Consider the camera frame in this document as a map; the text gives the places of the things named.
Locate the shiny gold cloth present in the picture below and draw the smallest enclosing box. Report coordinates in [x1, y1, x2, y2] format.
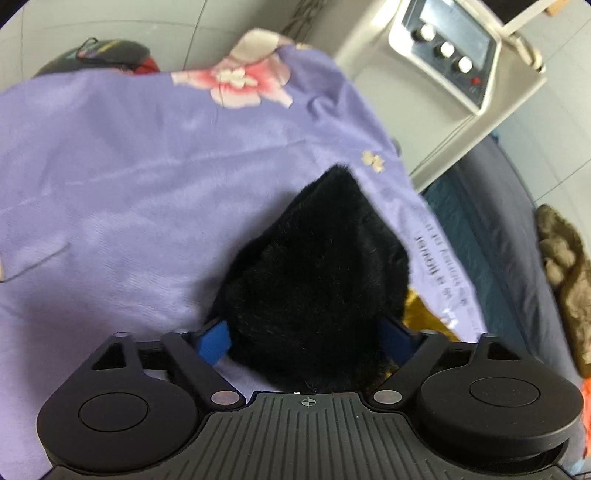
[404, 286, 459, 343]

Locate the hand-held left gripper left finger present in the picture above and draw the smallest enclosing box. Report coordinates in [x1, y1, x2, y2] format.
[76, 320, 245, 409]

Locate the white machine with knobs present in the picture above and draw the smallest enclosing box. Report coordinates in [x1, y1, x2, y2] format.
[305, 0, 548, 193]

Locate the orange cloth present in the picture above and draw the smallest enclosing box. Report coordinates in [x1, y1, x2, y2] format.
[578, 377, 591, 445]

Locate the brown fluffy cloth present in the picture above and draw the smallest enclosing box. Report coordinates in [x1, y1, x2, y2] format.
[534, 204, 591, 376]

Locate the purple floral bedsheet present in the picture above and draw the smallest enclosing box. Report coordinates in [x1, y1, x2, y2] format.
[0, 28, 486, 468]

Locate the grey blanket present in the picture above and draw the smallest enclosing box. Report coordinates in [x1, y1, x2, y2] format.
[455, 136, 591, 385]

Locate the black jacket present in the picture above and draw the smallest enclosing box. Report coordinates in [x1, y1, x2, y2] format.
[210, 164, 412, 394]

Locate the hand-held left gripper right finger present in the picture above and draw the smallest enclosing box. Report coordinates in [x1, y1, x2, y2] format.
[367, 316, 528, 409]

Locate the teal bedding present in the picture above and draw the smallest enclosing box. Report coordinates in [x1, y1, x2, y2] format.
[422, 173, 514, 345]

